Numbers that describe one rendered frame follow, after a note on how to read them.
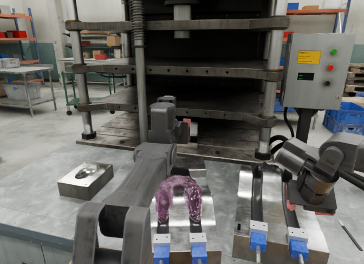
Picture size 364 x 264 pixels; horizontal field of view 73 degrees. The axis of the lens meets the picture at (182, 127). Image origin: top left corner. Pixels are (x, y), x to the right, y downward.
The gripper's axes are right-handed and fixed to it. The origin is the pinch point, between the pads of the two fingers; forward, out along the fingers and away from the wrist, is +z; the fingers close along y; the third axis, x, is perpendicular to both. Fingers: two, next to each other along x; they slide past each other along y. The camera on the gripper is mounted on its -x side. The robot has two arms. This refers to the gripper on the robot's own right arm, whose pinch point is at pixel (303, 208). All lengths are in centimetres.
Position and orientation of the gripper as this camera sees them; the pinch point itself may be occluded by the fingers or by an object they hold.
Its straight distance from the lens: 78.3
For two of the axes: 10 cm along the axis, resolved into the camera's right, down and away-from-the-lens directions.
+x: -2.3, 7.5, -6.2
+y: -9.6, -0.9, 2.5
